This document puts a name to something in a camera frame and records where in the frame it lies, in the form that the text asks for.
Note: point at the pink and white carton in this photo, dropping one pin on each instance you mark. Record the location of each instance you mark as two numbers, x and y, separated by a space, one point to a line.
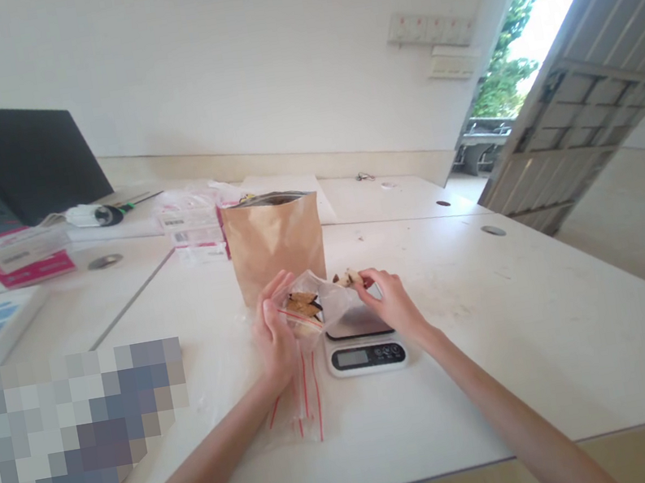
16 256

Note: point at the pile of red-strip zip bags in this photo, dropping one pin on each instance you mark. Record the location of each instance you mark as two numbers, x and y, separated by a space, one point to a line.
300 406

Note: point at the clear zip bag with slices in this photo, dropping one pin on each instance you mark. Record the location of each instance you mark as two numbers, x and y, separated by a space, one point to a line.
316 307

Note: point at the person's right hand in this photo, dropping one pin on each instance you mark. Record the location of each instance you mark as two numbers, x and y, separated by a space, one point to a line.
397 309

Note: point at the parked vehicle outside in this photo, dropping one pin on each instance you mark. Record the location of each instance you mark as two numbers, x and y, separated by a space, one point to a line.
482 143

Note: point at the stack of wrapped pink-white boxes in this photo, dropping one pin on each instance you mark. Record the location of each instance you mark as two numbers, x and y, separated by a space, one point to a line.
193 229

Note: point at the dried mushroom slice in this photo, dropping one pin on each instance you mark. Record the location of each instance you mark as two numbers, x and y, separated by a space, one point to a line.
353 279

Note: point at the white digital kitchen scale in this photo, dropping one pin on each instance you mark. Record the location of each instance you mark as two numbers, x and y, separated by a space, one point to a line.
368 352

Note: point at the person's left hand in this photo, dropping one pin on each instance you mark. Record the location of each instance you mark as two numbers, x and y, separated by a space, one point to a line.
272 342

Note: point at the white wall switch panel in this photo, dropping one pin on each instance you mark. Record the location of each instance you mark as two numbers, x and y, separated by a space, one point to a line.
428 27

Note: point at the green trees outside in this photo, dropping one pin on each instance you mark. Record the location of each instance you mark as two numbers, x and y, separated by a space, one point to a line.
514 55

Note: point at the brown paper stand-up bag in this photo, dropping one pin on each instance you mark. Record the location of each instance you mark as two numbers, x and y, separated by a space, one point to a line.
274 243

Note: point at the grey panelled door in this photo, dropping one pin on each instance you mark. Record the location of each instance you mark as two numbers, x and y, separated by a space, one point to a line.
596 103

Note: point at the black monitor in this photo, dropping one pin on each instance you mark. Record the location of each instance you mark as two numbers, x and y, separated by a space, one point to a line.
5 158

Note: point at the heap of dried slices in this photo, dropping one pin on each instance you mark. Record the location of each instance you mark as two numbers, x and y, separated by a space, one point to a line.
341 279

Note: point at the white wall junction box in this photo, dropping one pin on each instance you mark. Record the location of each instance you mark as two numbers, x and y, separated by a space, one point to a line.
453 62

